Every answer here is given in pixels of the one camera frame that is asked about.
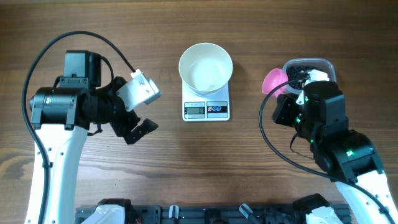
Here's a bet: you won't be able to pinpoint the pink plastic measuring scoop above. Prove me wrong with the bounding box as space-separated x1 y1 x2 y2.
262 68 289 94

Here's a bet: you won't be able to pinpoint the black beans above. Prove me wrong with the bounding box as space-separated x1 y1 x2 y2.
286 65 316 90

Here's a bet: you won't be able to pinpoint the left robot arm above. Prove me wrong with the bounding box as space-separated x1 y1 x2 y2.
25 50 161 223

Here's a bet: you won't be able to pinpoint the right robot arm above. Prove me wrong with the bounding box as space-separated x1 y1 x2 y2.
272 81 397 223

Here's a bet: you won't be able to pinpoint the white digital kitchen scale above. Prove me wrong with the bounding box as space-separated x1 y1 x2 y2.
182 83 230 122

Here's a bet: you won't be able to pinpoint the white bowl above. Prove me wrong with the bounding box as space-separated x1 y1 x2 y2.
178 42 233 95

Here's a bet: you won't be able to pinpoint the clear plastic food container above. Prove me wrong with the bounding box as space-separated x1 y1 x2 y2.
282 58 337 95

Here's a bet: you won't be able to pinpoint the right black camera cable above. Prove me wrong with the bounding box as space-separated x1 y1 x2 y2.
257 77 396 223

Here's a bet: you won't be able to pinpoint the black camera cable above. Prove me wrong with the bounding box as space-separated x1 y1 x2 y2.
257 77 396 223
21 30 137 224

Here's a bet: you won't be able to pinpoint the left black camera cable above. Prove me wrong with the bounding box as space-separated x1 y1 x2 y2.
21 30 137 224

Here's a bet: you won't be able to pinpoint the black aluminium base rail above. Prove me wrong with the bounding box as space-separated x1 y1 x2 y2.
74 203 352 224

